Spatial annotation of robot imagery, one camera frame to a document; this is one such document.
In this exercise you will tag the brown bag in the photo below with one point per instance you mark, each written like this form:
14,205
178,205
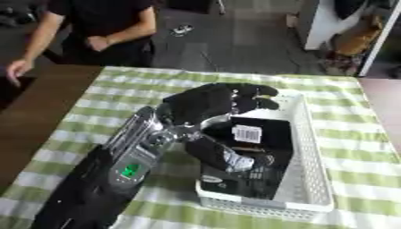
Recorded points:
359,38

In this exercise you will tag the person's right forearm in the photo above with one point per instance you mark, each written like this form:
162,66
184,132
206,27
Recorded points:
41,35

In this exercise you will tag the person's left forearm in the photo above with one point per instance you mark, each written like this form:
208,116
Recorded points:
133,29

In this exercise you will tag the black flat box with oval logo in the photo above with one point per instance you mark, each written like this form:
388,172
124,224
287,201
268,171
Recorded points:
235,184

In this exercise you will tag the white slanted pole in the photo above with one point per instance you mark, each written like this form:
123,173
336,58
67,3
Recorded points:
380,37

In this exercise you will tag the white cabinet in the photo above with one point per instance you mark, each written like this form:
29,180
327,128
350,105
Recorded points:
316,23

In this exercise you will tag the patterned bag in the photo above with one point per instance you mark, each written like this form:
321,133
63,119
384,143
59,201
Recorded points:
339,63

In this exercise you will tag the person's left hand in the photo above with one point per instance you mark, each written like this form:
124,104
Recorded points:
98,43

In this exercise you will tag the black box with barcode label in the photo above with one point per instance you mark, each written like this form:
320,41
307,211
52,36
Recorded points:
271,134

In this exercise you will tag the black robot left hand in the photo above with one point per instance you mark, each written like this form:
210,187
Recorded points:
203,101

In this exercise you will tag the person's hand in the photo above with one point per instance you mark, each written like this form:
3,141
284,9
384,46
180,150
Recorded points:
98,43
17,70

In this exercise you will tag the person's right hand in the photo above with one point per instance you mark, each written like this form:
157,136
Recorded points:
17,70

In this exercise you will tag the person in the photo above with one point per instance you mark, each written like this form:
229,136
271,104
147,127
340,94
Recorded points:
104,18

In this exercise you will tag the white perforated plastic basket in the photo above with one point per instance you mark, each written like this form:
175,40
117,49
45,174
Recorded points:
308,167

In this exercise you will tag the silver and black robot left arm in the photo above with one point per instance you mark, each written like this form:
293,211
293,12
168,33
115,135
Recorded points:
130,155

